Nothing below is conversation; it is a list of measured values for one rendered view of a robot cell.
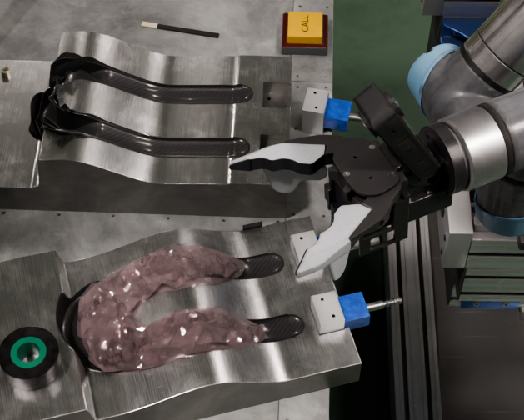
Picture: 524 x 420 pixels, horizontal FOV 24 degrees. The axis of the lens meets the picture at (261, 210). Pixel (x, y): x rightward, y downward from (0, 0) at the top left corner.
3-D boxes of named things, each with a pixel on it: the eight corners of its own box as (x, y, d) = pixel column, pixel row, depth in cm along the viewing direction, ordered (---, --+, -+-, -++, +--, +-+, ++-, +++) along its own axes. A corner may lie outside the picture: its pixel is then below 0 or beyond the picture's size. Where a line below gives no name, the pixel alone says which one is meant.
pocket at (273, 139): (289, 150, 191) (289, 135, 188) (287, 177, 188) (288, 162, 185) (260, 148, 192) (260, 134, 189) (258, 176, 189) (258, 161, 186)
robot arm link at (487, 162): (511, 138, 113) (466, 87, 118) (468, 155, 112) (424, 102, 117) (504, 193, 119) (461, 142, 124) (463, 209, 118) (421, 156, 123)
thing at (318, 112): (383, 121, 202) (386, 100, 197) (379, 144, 199) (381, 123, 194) (306, 107, 203) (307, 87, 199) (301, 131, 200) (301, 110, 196)
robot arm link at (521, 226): (503, 153, 137) (520, 90, 128) (557, 228, 131) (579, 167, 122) (442, 177, 135) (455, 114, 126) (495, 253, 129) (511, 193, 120)
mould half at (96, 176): (291, 92, 205) (292, 37, 194) (286, 218, 190) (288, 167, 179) (-3, 82, 206) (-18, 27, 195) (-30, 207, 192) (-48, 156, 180)
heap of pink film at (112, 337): (241, 248, 180) (240, 218, 174) (271, 351, 170) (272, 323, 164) (68, 287, 176) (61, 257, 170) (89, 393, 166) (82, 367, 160)
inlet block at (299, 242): (371, 236, 185) (375, 216, 181) (382, 262, 182) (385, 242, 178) (289, 254, 183) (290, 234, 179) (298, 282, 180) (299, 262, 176)
